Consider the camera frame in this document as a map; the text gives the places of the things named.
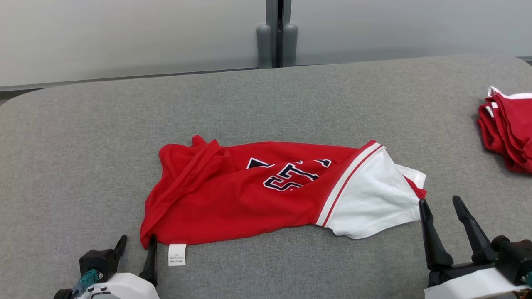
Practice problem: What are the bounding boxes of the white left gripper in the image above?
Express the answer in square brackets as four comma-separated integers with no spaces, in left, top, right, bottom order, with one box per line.
[77,234,161,299]

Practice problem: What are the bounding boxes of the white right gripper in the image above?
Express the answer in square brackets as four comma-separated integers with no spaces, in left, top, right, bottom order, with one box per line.
[418,195,531,299]

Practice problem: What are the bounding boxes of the red and white basketball jersey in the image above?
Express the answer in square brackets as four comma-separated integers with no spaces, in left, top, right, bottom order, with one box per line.
[140,135,427,267]

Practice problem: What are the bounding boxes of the red shorts with white stripes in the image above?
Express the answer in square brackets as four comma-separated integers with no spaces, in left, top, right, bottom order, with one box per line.
[477,86,532,174]

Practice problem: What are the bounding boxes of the teal left camera connector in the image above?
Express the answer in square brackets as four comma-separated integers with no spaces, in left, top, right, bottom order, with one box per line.
[71,269,103,298]

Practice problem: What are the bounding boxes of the grey partition post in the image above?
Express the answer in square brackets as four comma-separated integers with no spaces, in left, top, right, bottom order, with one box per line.
[256,0,298,69]

